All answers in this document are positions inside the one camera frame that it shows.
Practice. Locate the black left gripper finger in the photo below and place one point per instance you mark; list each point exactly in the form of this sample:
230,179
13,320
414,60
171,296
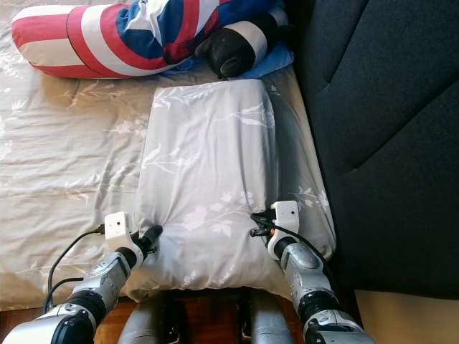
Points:
153,232

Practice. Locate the grey floral pillow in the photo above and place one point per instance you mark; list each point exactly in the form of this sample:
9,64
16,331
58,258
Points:
208,158

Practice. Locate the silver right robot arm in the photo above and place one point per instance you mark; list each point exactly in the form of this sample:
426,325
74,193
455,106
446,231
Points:
305,266

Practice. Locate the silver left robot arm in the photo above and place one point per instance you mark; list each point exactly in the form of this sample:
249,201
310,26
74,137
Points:
107,279

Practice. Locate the silver robot left leg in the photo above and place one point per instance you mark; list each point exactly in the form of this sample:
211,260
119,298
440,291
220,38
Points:
143,326

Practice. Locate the silver robot leg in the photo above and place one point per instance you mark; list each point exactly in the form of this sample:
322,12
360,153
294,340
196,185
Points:
143,326
265,322

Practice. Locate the silver robot right leg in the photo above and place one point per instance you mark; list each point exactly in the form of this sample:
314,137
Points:
265,322

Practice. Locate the grey floral bed sheet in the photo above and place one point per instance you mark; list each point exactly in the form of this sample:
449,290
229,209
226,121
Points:
57,165

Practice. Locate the blue cloth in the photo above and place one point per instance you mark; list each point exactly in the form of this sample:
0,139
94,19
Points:
276,61

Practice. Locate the dark grey padded headboard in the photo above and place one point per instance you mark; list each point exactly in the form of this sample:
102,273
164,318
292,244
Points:
387,107

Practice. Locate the black plush with white band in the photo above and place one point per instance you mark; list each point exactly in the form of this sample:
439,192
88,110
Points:
226,51

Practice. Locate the red white blue star bolster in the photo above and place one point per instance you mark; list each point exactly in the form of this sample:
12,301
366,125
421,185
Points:
93,36

